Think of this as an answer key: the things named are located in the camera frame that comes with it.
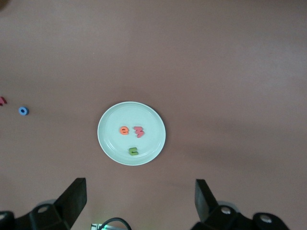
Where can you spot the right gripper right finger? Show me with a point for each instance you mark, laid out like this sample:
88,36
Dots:
213,215

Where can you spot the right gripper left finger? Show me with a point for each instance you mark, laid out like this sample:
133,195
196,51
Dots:
62,210

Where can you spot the light green plate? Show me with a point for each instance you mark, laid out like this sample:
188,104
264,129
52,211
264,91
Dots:
112,143

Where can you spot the blue foam letter o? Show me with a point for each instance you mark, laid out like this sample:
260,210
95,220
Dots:
20,110

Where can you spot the pink foam letter w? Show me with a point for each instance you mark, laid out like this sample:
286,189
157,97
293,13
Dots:
139,131

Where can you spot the green foam letter u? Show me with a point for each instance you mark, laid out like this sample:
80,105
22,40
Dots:
131,152

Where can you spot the orange foam letter e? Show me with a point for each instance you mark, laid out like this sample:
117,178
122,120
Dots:
122,130

